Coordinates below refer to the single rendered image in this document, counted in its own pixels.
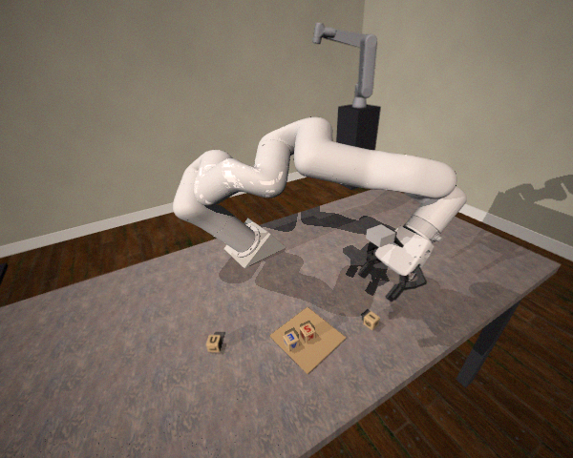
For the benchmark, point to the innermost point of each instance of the tan flat mat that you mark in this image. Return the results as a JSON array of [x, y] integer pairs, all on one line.
[[309, 355]]

